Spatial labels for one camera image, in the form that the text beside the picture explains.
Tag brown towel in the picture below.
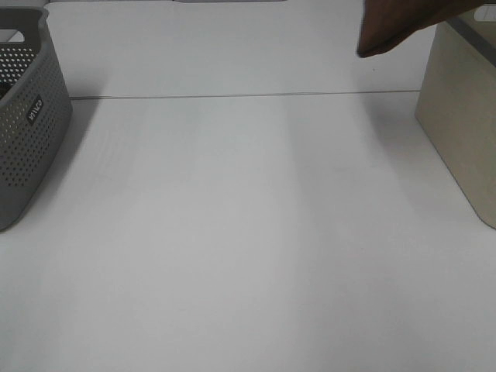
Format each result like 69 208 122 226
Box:
356 0 495 62

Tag beige plastic storage bin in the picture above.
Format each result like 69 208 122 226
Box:
415 1 495 227

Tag grey perforated plastic basket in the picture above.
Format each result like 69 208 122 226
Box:
1 6 73 230

